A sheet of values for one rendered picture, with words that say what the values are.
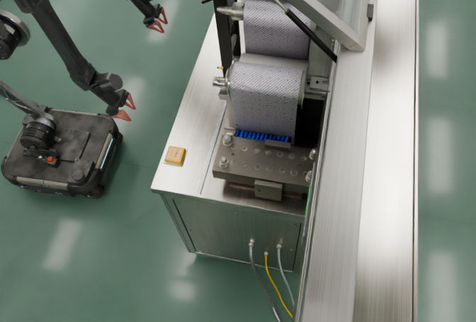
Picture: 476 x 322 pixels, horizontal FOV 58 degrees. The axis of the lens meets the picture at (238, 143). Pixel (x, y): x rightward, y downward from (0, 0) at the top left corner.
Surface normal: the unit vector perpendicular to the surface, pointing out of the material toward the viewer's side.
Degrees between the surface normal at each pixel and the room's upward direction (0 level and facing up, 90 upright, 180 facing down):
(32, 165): 0
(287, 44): 92
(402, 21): 0
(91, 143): 0
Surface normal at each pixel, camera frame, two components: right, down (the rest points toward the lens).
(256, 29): -0.22, 0.85
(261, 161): -0.06, -0.53
